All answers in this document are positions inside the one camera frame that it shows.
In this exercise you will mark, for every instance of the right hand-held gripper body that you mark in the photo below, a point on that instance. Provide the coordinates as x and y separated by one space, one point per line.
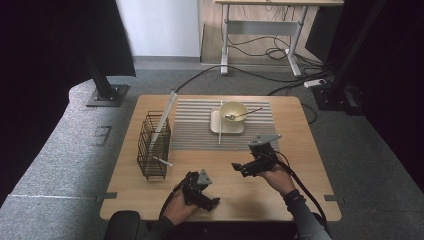
263 151

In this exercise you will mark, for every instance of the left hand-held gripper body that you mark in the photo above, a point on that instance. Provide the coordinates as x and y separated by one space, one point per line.
195 186

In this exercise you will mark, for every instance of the person's left hand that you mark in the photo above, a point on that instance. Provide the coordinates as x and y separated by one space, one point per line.
178 210

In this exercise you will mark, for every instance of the person's right hand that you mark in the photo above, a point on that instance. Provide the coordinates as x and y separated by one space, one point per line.
278 180

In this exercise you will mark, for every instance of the metal spoon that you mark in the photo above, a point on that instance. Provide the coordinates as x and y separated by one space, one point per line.
246 113

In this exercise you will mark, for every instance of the cream square plate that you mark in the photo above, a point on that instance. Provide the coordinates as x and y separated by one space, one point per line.
216 125

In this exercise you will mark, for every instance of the cream bowl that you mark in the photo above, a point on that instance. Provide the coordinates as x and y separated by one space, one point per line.
235 110

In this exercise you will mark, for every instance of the striped grey woven placemat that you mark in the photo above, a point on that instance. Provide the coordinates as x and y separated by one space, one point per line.
196 133

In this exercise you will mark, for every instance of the black chair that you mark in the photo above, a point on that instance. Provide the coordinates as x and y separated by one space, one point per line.
121 226

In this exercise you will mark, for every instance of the white power strip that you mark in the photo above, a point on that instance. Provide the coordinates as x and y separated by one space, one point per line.
315 83

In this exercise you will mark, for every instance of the black metal stand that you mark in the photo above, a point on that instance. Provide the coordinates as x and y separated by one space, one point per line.
103 86
340 83

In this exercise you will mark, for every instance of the white-legged desk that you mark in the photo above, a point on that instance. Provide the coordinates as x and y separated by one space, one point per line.
263 28

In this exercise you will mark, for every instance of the black curtain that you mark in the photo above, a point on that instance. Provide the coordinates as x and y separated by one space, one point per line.
396 83
43 66

